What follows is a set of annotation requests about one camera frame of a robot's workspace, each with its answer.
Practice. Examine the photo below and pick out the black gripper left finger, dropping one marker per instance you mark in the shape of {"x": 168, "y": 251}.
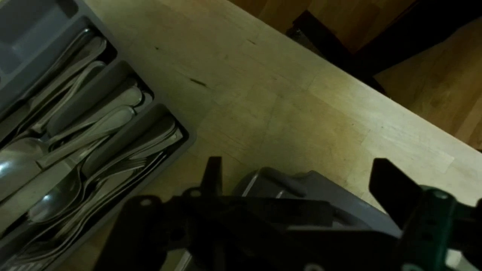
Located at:
{"x": 150, "y": 227}

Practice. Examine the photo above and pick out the silver table knife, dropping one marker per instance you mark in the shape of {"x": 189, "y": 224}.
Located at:
{"x": 90, "y": 129}

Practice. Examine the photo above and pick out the gray cutlery tray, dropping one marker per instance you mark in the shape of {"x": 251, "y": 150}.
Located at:
{"x": 75, "y": 130}

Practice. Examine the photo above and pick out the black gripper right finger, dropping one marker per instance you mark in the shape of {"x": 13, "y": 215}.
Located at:
{"x": 426, "y": 227}

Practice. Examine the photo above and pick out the large silver spoon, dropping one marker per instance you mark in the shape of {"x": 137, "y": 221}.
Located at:
{"x": 16, "y": 168}

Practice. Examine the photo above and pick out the black floor object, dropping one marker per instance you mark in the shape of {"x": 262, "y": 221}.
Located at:
{"x": 396, "y": 35}

